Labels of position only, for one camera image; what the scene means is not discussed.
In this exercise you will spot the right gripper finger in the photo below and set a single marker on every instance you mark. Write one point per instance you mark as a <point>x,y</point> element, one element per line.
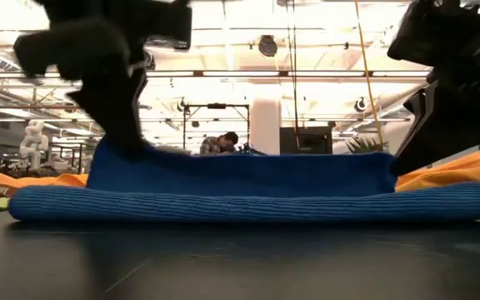
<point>465,129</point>
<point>425,104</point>

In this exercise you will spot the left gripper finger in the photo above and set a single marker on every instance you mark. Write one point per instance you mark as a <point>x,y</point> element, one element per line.
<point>115,112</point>

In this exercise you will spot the orange microfiber towel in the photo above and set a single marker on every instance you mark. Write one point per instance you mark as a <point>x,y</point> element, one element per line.
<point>36,182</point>
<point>465,171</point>

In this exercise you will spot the blue microfiber towel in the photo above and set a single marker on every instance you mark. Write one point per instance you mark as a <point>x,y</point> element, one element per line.
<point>244,200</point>

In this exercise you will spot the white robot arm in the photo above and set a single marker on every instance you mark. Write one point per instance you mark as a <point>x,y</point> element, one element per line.
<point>33,143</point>

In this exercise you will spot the small potted succulent plant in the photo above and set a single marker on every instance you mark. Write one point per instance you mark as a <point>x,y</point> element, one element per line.
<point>365,146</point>

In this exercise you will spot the person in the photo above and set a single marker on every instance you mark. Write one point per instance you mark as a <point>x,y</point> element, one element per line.
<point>219,143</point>

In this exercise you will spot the long light strip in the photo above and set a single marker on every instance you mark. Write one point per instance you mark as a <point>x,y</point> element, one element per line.
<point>240,73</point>

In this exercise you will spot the white pillar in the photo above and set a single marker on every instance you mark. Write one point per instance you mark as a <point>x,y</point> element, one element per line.
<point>265,125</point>

